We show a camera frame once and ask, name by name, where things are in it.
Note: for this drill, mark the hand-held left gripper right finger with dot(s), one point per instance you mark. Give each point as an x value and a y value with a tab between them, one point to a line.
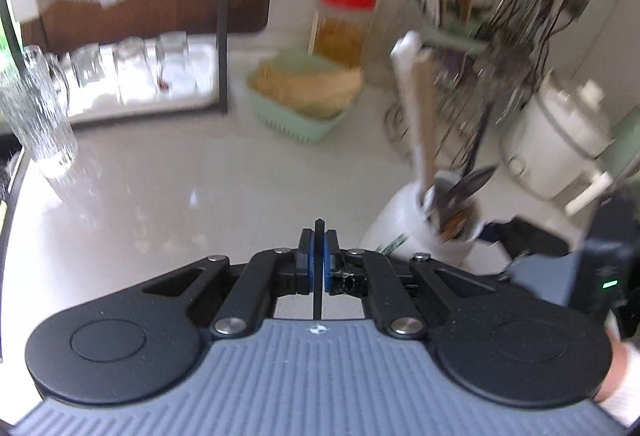
331	261

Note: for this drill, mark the light green utensil holder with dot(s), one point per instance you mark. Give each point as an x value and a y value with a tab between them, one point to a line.
450	33

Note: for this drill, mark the glass pot lid white knob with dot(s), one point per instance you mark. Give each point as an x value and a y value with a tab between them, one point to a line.
580	110

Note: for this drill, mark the tall ribbed glass mug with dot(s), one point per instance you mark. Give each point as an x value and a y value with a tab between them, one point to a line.
40	125

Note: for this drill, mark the red-lidded plastic jar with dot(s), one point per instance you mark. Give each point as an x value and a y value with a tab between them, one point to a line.
345	25

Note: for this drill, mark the mint green basket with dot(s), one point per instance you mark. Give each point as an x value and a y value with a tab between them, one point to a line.
300	128

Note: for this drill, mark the white electric pot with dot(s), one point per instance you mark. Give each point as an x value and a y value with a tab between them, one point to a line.
545	145

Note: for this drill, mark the enoki mushrooms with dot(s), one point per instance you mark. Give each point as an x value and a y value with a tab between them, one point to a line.
310	88

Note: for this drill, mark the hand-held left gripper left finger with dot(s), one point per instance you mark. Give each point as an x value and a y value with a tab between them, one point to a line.
308	261

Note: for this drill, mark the white chopstick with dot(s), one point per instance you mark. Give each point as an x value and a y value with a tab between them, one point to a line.
407	80

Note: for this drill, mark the black metal shelf rack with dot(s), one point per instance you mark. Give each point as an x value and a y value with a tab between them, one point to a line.
222	40

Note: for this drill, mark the mint green container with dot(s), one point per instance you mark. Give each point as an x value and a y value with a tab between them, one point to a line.
625	140

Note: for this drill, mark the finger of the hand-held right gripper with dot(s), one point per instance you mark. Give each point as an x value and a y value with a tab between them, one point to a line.
530	238

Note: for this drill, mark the white ceramic utensil jar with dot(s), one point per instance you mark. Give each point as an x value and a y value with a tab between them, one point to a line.
400	221

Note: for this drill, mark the person's right forearm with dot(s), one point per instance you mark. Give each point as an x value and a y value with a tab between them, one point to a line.
625	391

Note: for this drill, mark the white drain tray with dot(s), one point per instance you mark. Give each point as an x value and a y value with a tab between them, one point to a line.
150	108

